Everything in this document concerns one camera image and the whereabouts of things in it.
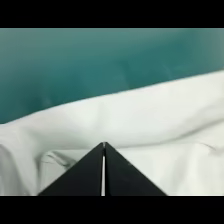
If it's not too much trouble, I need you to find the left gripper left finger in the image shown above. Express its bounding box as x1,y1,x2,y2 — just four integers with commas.
37,142,104,197

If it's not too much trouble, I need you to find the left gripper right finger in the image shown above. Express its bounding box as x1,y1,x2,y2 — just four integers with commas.
104,142,168,197

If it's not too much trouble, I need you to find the white shirt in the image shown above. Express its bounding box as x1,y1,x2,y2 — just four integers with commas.
0,69,224,197

